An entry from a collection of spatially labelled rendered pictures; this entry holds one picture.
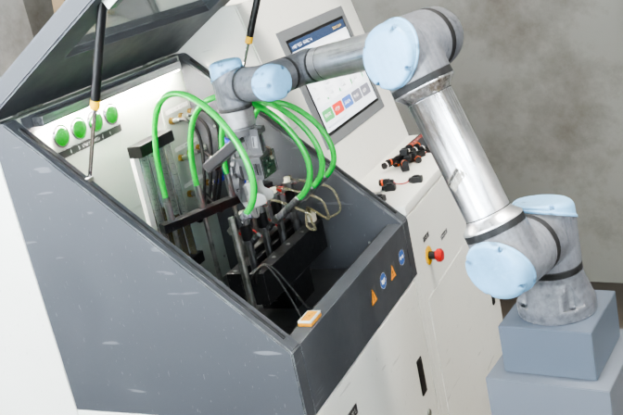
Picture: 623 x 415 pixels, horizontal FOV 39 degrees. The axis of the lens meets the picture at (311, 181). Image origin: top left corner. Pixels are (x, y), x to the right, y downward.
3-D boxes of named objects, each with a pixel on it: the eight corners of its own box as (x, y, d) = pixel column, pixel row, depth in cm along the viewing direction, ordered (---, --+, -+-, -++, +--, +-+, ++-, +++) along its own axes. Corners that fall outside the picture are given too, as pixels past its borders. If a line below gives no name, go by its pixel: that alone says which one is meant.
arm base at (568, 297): (605, 293, 175) (600, 246, 172) (585, 329, 163) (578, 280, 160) (532, 289, 183) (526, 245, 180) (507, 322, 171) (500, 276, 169)
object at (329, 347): (316, 415, 174) (300, 343, 170) (297, 413, 176) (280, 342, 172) (413, 281, 227) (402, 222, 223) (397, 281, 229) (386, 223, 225)
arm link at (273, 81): (299, 55, 187) (263, 58, 194) (263, 68, 179) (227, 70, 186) (308, 91, 189) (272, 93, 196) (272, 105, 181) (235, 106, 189)
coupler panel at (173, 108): (197, 214, 231) (169, 99, 223) (187, 214, 233) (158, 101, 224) (222, 196, 242) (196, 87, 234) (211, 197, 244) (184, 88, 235)
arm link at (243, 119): (212, 115, 193) (231, 106, 200) (218, 135, 194) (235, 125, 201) (242, 111, 190) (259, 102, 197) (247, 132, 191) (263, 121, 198)
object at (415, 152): (415, 173, 251) (412, 155, 250) (380, 175, 256) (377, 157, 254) (438, 149, 271) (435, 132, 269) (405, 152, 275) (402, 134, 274)
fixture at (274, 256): (276, 332, 205) (262, 272, 200) (240, 332, 209) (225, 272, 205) (333, 270, 234) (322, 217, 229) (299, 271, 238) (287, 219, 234)
